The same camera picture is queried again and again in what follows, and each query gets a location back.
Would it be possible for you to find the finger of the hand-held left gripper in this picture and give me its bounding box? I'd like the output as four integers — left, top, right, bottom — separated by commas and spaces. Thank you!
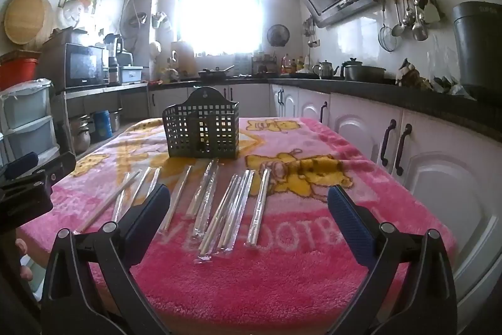
0, 152, 39, 181
33, 152, 77, 198

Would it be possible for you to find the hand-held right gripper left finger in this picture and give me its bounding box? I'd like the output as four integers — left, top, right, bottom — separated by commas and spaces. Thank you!
40, 184, 172, 335

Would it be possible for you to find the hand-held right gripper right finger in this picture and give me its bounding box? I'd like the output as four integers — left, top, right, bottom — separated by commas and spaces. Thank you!
327, 185, 459, 335

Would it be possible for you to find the bunch of chopsticks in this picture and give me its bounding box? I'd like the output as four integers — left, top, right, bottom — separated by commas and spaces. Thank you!
74, 158, 275, 265

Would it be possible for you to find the dark green plastic utensil basket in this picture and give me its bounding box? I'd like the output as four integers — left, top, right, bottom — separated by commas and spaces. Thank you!
162, 86, 240, 160

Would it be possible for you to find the person's left hand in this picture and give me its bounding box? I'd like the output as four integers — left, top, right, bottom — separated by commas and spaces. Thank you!
15, 239, 35, 282

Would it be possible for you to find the large steel pot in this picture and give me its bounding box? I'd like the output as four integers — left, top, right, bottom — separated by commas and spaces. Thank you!
68, 114, 94, 154

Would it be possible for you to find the grey plastic drawer cabinet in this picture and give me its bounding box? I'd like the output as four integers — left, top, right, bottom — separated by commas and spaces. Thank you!
0, 79, 60, 167

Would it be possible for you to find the blue canister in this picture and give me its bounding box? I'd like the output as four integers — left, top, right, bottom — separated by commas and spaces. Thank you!
94, 110, 113, 141

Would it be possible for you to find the metal shelf rack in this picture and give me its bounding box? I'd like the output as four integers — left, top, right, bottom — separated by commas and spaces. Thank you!
51, 82, 150, 155

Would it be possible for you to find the red plastic bucket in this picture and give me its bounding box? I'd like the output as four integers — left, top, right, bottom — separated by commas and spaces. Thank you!
0, 58, 39, 91

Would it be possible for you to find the black microwave oven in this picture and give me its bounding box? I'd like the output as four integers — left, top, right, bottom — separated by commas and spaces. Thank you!
41, 43, 106, 90

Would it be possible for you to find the white and blue storage box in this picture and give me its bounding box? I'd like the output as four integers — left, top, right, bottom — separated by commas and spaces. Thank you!
118, 65, 144, 85

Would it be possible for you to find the pink cartoon printed blanket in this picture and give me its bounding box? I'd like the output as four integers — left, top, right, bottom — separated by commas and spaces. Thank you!
18, 116, 457, 335

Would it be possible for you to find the dark blender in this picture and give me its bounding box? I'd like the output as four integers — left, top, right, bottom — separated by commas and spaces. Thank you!
104, 33, 134, 69

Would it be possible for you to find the black kitchen countertop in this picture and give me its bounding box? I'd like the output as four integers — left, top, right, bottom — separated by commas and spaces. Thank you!
147, 75, 502, 141

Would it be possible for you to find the black kettle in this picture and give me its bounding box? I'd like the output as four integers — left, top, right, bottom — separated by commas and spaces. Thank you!
340, 57, 387, 83

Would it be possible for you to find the round bamboo tray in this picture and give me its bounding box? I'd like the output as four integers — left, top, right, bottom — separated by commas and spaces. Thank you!
4, 0, 53, 45

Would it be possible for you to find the black frying pan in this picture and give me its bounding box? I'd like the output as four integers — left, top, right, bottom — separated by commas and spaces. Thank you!
197, 65, 236, 80

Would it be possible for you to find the stainless steel kettle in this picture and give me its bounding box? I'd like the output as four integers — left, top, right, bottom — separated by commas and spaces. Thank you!
312, 60, 340, 80

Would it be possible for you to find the beige plastic container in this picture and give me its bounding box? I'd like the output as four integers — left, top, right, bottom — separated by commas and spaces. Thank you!
170, 41, 197, 80

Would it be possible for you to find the brown and white lumpy object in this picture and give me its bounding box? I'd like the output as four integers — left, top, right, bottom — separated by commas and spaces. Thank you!
396, 58, 432, 90

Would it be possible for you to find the cluster of condiment bottles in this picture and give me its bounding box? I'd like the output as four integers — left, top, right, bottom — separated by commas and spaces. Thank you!
279, 53, 311, 75

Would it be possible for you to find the clear plastic bag of greens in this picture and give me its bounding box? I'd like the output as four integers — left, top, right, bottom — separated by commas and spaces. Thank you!
431, 75, 473, 97

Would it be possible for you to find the dark spice rack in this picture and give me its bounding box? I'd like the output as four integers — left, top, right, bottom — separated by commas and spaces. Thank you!
251, 50, 277, 76

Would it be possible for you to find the small hanging utensil set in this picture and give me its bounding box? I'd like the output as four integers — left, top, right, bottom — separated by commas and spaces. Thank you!
303, 16, 320, 48

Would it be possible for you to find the small steel ladle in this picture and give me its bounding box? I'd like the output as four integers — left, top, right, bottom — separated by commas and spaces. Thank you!
391, 0, 406, 37

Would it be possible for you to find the large steel ladle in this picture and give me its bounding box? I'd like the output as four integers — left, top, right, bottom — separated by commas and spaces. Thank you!
411, 0, 429, 42

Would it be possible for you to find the steel serving spoon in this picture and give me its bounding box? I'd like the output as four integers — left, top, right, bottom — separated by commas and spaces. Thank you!
404, 0, 417, 27

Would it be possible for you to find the dark grey cylindrical appliance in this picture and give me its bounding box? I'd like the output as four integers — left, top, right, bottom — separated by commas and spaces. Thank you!
452, 1, 502, 100

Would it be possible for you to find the bright kitchen window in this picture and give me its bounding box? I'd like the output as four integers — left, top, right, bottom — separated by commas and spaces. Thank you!
178, 0, 263, 56

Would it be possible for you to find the white wall-mounted holder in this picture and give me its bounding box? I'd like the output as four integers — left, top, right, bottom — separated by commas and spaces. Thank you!
151, 10, 173, 30

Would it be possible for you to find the wire mesh strainer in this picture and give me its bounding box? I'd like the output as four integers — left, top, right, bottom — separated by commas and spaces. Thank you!
377, 0, 398, 52

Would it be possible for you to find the small black wall fan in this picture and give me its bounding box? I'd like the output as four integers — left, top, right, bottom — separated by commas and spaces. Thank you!
267, 24, 290, 47

